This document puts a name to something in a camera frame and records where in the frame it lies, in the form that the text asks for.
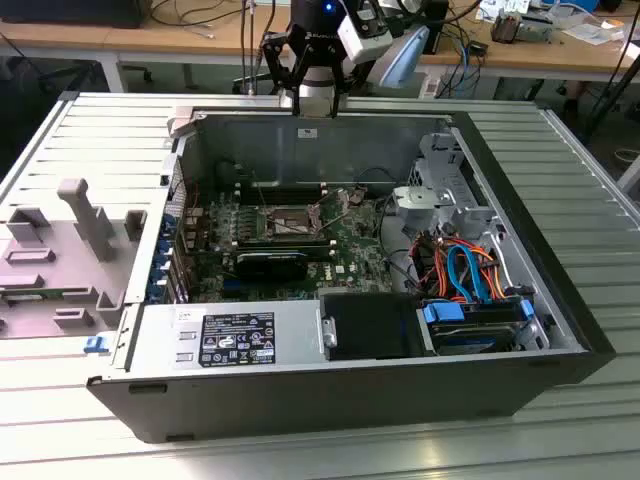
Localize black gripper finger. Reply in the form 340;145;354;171
327;44;359;120
258;31;304;117

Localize wire locking lever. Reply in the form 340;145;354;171
317;202;354;240
251;169;274;225

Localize metal socket cover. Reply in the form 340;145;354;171
305;189;332;229

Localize CPU socket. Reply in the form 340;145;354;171
259;202;324;242

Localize black speaker box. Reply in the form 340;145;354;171
424;0;450;55

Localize silver drive cage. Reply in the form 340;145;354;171
391;130;504;241

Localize copper coil device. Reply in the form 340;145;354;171
490;12;525;45

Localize green motherboard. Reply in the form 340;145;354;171
180;185;419;305

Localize grey desk device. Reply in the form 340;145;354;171
519;10;555;44

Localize wooden desk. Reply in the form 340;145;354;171
0;9;640;86

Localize black graphics card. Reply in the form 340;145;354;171
233;250;310;283

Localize black equipment case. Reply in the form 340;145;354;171
0;0;147;30

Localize white papers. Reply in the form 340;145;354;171
560;14;626;47

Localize black drive bay box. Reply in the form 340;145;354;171
322;293;427;361

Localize hard disk in blue carrier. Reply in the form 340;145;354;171
421;295;537;357

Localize black tripod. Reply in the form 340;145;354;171
579;0;640;144

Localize silver power supply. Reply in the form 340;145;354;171
113;298;327;374

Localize grey parts rack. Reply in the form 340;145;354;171
0;177;150;342

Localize black PC case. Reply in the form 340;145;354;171
85;107;617;445

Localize green RAM stick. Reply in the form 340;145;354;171
0;288;65;302

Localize white black-faced wrist camera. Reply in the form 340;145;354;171
337;7;395;65

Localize orange wire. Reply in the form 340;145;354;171
413;238;507;301

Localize blue wire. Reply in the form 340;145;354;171
445;242;495;306

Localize silver hinge bracket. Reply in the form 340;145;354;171
321;315;340;349

